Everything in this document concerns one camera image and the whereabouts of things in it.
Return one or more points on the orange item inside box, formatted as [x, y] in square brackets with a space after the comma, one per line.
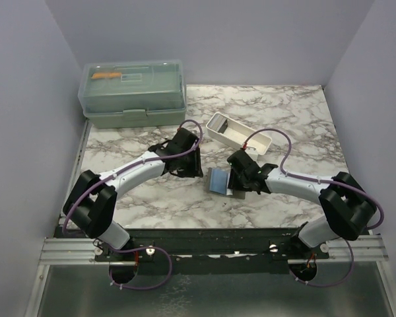
[106, 75]

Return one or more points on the white rectangular card tray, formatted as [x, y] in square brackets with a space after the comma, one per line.
[234, 134]

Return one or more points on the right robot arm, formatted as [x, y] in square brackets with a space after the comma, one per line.
[346, 209]

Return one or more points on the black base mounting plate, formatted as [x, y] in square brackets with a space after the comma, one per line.
[221, 251]

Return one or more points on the beige card holder wallet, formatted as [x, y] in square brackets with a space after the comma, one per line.
[216, 182]

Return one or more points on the aluminium rail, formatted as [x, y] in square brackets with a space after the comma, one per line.
[67, 251]

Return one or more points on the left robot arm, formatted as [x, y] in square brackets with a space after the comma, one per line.
[92, 201]

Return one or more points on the green plastic storage box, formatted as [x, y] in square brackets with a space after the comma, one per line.
[149, 93]

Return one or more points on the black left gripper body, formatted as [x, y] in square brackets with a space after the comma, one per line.
[190, 166]

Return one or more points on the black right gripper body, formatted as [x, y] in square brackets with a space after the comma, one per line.
[238, 181]

